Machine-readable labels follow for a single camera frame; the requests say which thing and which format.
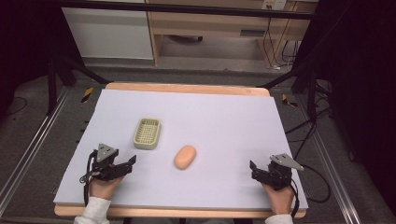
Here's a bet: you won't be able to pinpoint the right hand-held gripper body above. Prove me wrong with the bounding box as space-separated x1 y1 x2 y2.
262 153 304 191

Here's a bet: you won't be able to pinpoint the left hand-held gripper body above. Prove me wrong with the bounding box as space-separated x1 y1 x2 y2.
90 143 129 182

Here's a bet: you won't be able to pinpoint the pale green soap dish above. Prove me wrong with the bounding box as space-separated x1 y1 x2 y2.
133 117 163 151

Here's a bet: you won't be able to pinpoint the orange oval soap bar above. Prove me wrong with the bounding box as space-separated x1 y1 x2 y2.
173 145 198 171

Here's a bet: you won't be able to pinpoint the person's left hand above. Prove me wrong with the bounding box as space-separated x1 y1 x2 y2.
89 175 126 201

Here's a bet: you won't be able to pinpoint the person's right hand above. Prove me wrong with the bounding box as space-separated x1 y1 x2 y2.
261 182 296 216

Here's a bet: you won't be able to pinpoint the white foam sheet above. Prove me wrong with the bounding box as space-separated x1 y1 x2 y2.
52 89 309 212

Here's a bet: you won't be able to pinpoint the yellow and black floor tape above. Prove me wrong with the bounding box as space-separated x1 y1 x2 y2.
80 86 94 104
281 93 299 109

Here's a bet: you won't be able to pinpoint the wooden table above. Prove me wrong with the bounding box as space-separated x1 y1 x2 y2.
53 81 308 219

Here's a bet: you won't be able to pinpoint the black curtain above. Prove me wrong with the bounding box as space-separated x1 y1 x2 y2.
292 0 396 217
0 0 82 120

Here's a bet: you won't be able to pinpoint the white cabinet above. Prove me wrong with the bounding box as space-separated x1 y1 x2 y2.
61 7 154 61

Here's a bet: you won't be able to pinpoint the wooden desk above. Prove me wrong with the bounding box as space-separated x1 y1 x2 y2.
145 0 319 68

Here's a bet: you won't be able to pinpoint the white power strip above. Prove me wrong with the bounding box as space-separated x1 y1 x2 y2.
262 0 288 10

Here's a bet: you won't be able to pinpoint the left hand-held gripper cable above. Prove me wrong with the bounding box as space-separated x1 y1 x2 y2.
78 150 98 207

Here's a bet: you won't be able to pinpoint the hand-held gripper cable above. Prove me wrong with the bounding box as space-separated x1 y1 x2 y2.
78 150 98 207
289 163 332 218

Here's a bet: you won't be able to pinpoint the right hand-held gripper cable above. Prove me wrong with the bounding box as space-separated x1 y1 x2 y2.
289 163 332 218

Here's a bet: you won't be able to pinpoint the metal floor rail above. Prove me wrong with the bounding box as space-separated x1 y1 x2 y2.
296 92 362 224
0 86 72 217

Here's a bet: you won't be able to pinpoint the black floor cables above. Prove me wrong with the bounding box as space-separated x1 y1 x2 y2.
284 78 332 161

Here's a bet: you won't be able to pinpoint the thin black floor cable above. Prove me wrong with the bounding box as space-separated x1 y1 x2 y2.
5 96 29 117

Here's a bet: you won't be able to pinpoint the cables under wooden desk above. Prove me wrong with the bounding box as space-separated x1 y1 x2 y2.
262 17 301 69

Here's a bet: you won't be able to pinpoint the black metal frame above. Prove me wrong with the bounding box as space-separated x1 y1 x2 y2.
46 0 319 120

